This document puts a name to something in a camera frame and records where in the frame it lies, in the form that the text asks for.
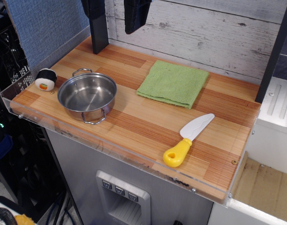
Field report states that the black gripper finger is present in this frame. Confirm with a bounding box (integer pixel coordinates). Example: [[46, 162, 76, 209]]
[[124, 0, 152, 34], [81, 0, 105, 19]]

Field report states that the metal pot with handles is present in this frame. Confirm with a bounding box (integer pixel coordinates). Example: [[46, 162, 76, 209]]
[[57, 68, 117, 125]]

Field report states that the green cloth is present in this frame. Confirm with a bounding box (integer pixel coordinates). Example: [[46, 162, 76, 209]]
[[136, 60, 209, 109]]

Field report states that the plush sushi roll toy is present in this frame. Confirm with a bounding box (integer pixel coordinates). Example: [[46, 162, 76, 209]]
[[35, 68, 57, 91]]

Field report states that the black plastic crate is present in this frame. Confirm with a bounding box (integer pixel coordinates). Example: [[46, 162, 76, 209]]
[[0, 23, 29, 89]]

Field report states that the clear acrylic table guard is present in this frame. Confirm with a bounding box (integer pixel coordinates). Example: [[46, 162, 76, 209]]
[[1, 73, 260, 204]]

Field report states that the silver toy fridge dispenser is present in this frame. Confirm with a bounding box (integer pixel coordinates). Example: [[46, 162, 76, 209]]
[[96, 170, 151, 225]]

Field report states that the yellow object bottom left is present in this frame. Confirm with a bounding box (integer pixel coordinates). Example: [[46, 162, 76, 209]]
[[14, 214, 35, 225]]

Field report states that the white toy sink unit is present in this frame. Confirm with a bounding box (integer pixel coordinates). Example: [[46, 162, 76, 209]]
[[209, 77, 287, 225]]

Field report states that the black left shelf post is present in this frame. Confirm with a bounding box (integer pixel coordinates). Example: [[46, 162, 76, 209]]
[[90, 14, 109, 54]]

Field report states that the black shelf post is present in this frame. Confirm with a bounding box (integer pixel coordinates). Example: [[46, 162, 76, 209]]
[[255, 8, 287, 103], [90, 14, 109, 54]]

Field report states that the black right shelf post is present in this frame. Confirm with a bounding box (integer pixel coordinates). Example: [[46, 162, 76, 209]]
[[255, 8, 287, 103]]

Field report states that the yellow handled toy knife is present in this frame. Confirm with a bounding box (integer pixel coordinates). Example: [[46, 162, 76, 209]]
[[163, 113, 215, 168]]

